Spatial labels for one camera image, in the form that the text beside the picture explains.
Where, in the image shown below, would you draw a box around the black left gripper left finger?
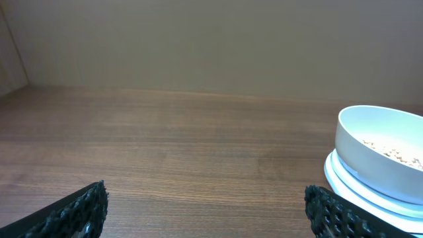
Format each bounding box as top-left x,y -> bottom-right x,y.
1,180 -> 108,238

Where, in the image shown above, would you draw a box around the soybeans in white bowl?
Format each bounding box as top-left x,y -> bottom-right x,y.
362,139 -> 422,170

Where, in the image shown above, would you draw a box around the white digital kitchen scale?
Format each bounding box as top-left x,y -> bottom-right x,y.
324,150 -> 422,237

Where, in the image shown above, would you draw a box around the white round bowl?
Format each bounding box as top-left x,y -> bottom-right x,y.
335,105 -> 422,204

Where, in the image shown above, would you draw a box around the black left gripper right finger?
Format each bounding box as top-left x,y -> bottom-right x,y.
304,185 -> 416,238

